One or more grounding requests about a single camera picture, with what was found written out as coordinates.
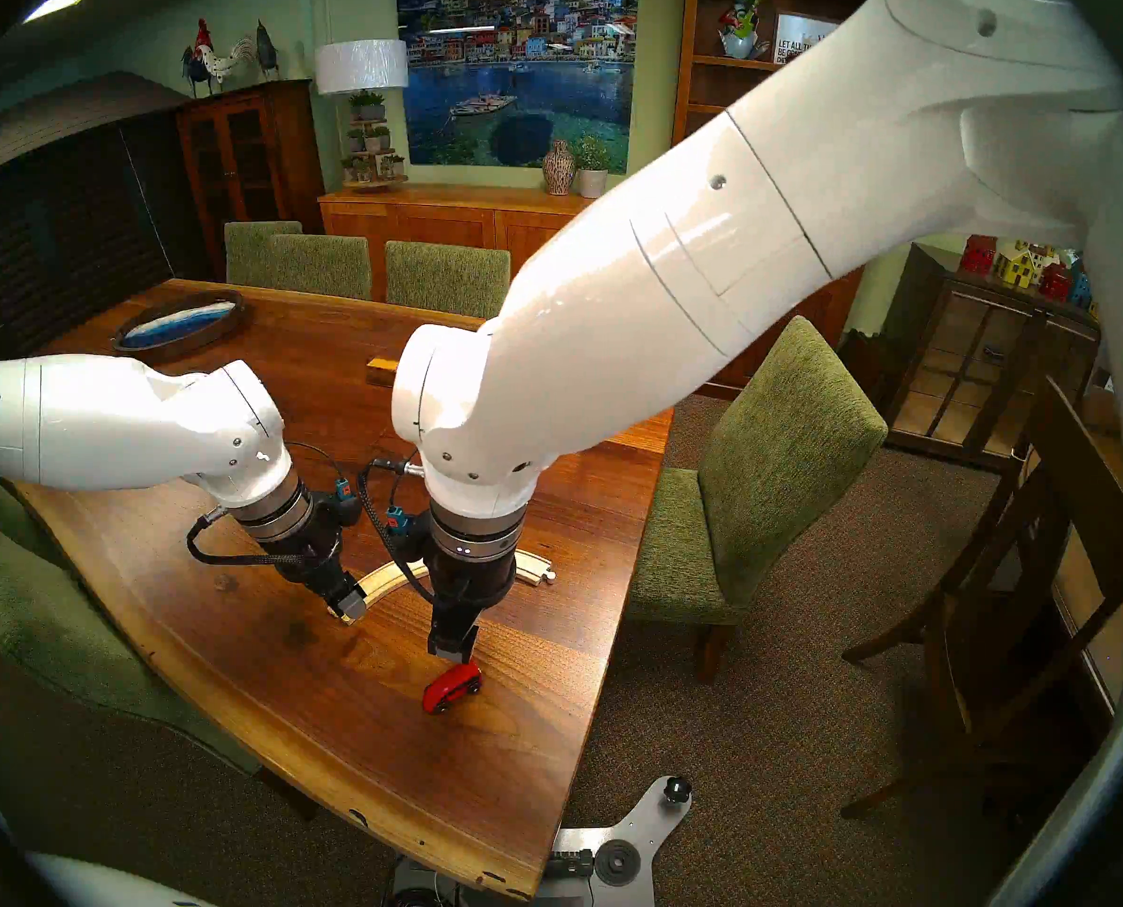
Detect tall wooden bookshelf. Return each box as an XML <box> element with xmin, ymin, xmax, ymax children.
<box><xmin>672</xmin><ymin>0</ymin><xmax>888</xmax><ymax>398</ymax></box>

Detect black braided cable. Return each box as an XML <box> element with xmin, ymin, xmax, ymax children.
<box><xmin>357</xmin><ymin>454</ymin><xmax>438</xmax><ymax>606</ymax></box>
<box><xmin>187</xmin><ymin>506</ymin><xmax>289</xmax><ymax>568</ymax></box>

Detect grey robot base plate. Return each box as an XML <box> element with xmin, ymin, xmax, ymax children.
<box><xmin>387</xmin><ymin>775</ymin><xmax>695</xmax><ymax>907</ymax></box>

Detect green upholstered chair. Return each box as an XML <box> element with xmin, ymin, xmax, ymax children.
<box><xmin>623</xmin><ymin>315</ymin><xmax>890</xmax><ymax>686</ymax></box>
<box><xmin>0</xmin><ymin>475</ymin><xmax>262</xmax><ymax>776</ymax></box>
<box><xmin>385</xmin><ymin>241</ymin><xmax>512</xmax><ymax>322</ymax></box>
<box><xmin>271</xmin><ymin>233</ymin><xmax>374</xmax><ymax>301</ymax></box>
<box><xmin>224</xmin><ymin>220</ymin><xmax>304</xmax><ymax>288</ymax></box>

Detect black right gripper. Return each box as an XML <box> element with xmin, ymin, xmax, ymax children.
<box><xmin>427</xmin><ymin>557</ymin><xmax>517</xmax><ymax>665</ymax></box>

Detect white rooster figurine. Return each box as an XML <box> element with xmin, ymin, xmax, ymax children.
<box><xmin>201</xmin><ymin>38</ymin><xmax>258</xmax><ymax>92</ymax></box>

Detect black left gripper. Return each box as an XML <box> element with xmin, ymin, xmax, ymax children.
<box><xmin>273</xmin><ymin>522</ymin><xmax>369</xmax><ymax>625</ymax></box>

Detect dark window blind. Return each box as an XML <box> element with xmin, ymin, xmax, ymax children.
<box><xmin>0</xmin><ymin>111</ymin><xmax>205</xmax><ymax>353</ymax></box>

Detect yellow miniature house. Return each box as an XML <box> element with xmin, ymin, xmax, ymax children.
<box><xmin>994</xmin><ymin>242</ymin><xmax>1040</xmax><ymax>290</ymax></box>

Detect light wood sideboard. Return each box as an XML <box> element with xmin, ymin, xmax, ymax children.
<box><xmin>319</xmin><ymin>183</ymin><xmax>586</xmax><ymax>316</ymax></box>

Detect patterned ceramic vase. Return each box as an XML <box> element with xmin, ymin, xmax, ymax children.
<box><xmin>542</xmin><ymin>140</ymin><xmax>578</xmax><ymax>197</ymax></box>

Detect thin cable blue plug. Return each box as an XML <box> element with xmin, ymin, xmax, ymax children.
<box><xmin>288</xmin><ymin>440</ymin><xmax>352</xmax><ymax>500</ymax></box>
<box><xmin>384</xmin><ymin>469</ymin><xmax>430</xmax><ymax>532</ymax></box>

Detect dark wood glass cabinet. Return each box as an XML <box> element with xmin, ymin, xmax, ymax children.
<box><xmin>175</xmin><ymin>78</ymin><xmax>326</xmax><ymax>282</ymax></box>

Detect tiered stand with succulents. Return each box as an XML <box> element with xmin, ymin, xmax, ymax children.
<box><xmin>340</xmin><ymin>89</ymin><xmax>409</xmax><ymax>191</ymax></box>

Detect framed text sign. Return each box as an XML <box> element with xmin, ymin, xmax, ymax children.
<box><xmin>771</xmin><ymin>10</ymin><xmax>841</xmax><ymax>65</ymax></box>

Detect white lamp shade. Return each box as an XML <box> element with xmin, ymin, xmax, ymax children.
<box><xmin>313</xmin><ymin>39</ymin><xmax>410</xmax><ymax>97</ymax></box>

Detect white left shoulder shell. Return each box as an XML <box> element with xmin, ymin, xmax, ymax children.
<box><xmin>25</xmin><ymin>852</ymin><xmax>218</xmax><ymax>907</ymax></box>

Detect dark wooden chair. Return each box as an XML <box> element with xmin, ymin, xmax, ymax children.
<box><xmin>840</xmin><ymin>376</ymin><xmax>1123</xmax><ymax>821</ymax></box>

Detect colourful ceramic figurine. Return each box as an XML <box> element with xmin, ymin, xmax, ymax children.
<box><xmin>717</xmin><ymin>0</ymin><xmax>766</xmax><ymax>61</ymax></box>

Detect red toy train car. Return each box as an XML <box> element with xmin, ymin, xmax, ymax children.
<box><xmin>421</xmin><ymin>662</ymin><xmax>483</xmax><ymax>716</ymax></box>

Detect dark glass door console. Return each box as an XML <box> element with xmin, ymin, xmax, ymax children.
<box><xmin>878</xmin><ymin>244</ymin><xmax>1103</xmax><ymax>471</ymax></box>

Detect blue rooster figurine red comb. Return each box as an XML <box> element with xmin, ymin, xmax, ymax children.
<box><xmin>181</xmin><ymin>19</ymin><xmax>217</xmax><ymax>99</ymax></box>

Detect plant in white pot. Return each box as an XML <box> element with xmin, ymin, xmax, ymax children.
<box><xmin>573</xmin><ymin>135</ymin><xmax>613</xmax><ymax>200</ymax></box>

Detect harbour town painting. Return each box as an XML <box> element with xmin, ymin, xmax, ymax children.
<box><xmin>395</xmin><ymin>0</ymin><xmax>640</xmax><ymax>176</ymax></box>

